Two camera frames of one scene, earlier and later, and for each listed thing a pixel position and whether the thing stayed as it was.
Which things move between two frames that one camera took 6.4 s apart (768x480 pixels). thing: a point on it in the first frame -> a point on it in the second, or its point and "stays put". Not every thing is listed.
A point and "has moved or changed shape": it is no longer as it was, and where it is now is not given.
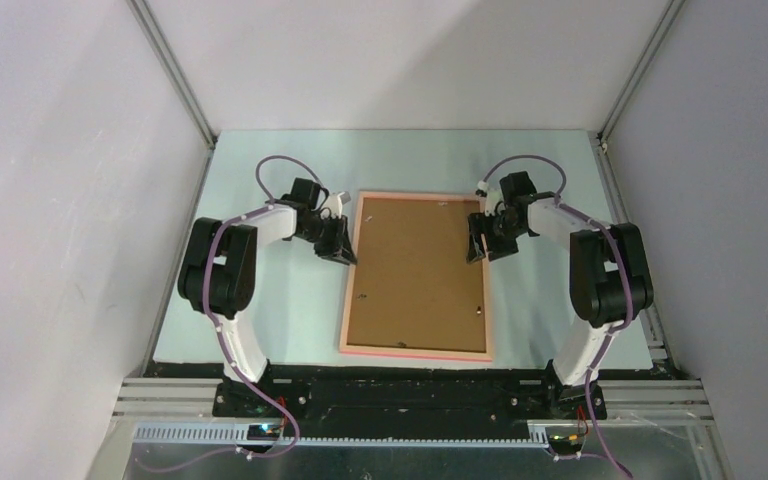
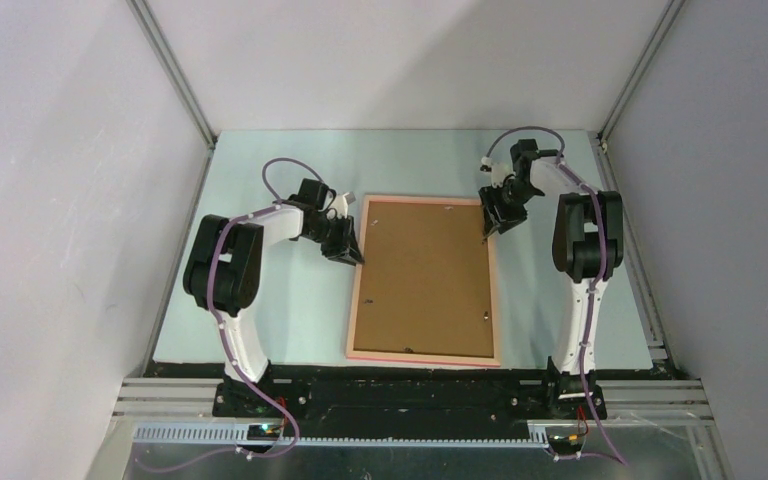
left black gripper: x=340 y=248 stays put
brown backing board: x=414 y=287 stays put
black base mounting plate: x=409 y=402 stays put
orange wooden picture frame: x=456 y=354 has moved or changed shape
